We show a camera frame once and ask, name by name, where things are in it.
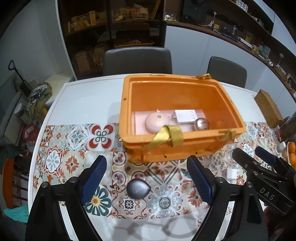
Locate grey teardrop earbud case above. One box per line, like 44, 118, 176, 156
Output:
126, 179, 151, 200

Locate silver round earbud case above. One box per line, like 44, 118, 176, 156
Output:
193, 118, 210, 131

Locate person's hand holding gripper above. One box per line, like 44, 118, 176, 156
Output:
263, 206, 281, 224

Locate white cube charger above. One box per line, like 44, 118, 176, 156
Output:
223, 168, 238, 181

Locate oranges in bowl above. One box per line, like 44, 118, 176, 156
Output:
287, 142, 296, 169

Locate patterned tile table runner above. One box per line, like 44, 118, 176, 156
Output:
32, 121, 282, 219

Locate woven brown tissue box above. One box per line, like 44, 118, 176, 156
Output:
254, 89, 283, 128

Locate white charger box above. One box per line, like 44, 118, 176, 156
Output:
171, 109, 198, 123

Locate pink flat box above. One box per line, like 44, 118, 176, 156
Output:
131, 109, 206, 135

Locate orange foam storage box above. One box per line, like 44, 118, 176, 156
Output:
119, 74, 246, 164

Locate pink round case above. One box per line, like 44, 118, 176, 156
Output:
145, 112, 169, 133

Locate patterned cloth bundle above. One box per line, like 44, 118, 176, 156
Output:
27, 82, 52, 120

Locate grey chair right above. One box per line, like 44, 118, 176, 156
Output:
207, 56, 247, 88

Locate grey chair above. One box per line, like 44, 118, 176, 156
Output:
102, 46, 173, 76
207, 56, 247, 88

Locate grey chair left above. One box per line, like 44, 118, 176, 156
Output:
102, 46, 173, 76

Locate dark wooden shelf unit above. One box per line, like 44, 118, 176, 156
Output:
55, 1, 165, 80

